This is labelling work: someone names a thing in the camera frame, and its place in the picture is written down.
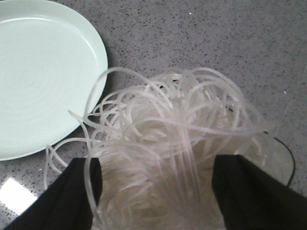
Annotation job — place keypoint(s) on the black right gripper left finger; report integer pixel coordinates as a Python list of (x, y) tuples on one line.
[(63, 206)]

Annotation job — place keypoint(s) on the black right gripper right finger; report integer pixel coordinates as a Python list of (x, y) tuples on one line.
[(250, 199)]

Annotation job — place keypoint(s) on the white vermicelli noodle bundle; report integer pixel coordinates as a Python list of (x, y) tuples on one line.
[(151, 144)]

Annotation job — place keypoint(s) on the pale green round plate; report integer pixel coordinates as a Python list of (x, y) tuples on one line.
[(51, 58)]

